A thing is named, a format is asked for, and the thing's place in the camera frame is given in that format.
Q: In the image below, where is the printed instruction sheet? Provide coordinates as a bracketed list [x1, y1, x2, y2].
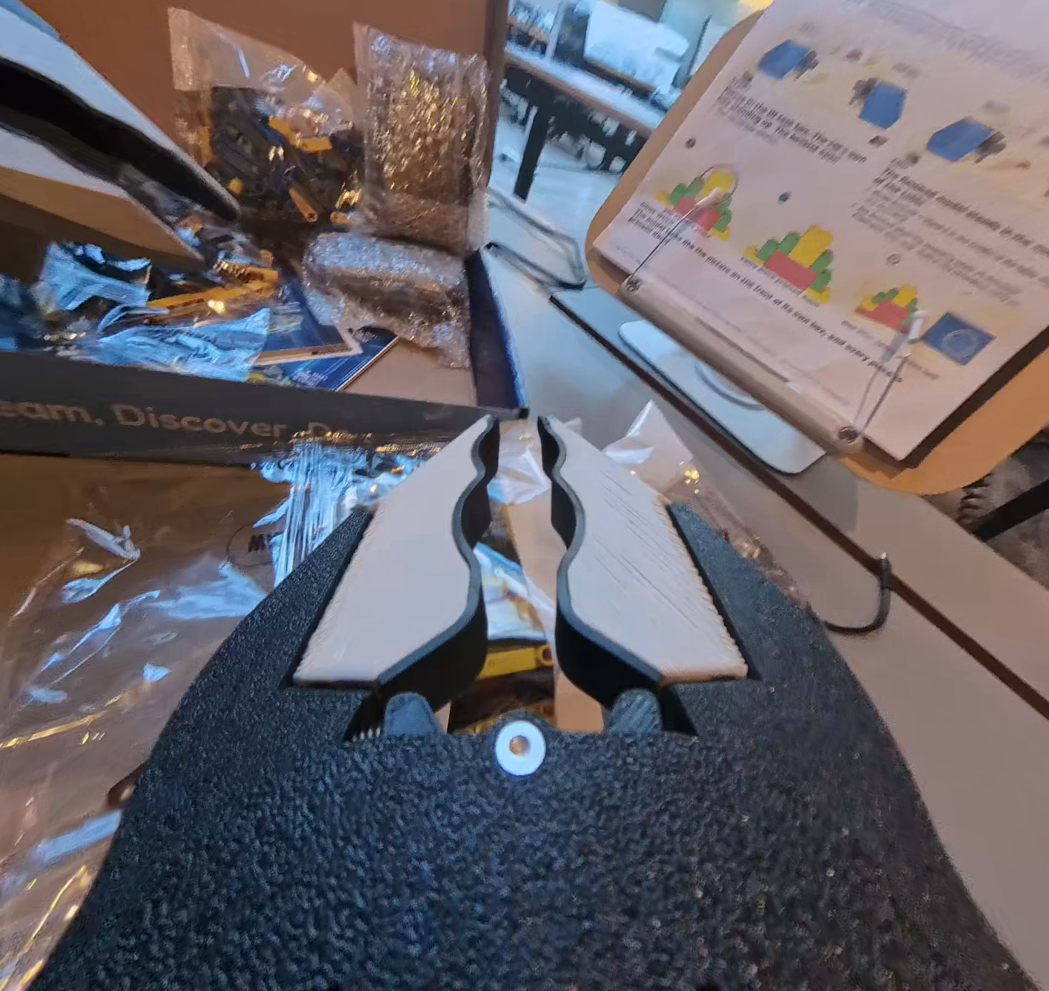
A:
[594, 0, 1049, 463]

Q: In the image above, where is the white stand base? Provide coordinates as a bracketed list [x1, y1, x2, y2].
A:
[618, 319, 827, 476]

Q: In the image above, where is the short black usb cable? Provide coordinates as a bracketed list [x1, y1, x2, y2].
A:
[822, 552, 896, 634]

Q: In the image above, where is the clear bag of dark pieces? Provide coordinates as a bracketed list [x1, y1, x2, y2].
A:
[0, 216, 275, 381]

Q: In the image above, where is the instruction sheet on stand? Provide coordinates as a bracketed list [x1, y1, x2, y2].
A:
[586, 0, 1049, 496]

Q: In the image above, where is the bubble wrap packet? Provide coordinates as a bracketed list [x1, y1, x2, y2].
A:
[300, 231, 474, 369]
[352, 22, 491, 258]

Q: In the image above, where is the clear bag of black pieces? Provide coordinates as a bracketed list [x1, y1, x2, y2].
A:
[168, 6, 366, 234]

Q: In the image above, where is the background grey desk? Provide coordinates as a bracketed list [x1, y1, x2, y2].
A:
[504, 49, 665, 197]

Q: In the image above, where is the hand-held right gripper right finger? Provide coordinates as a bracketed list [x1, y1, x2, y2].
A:
[536, 416, 750, 719]

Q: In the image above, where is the long black cable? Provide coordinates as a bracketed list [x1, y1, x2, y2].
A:
[485, 186, 590, 289]

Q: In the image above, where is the clear bag of tan pieces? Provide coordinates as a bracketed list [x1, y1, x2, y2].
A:
[0, 434, 575, 935]

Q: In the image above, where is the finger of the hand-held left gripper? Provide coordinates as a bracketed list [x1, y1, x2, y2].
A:
[0, 102, 208, 269]
[0, 0, 240, 222]

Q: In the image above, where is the printed instruction booklet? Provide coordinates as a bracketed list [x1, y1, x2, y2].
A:
[250, 274, 400, 392]

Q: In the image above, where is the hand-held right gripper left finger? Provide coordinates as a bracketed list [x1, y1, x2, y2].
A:
[292, 414, 503, 711]

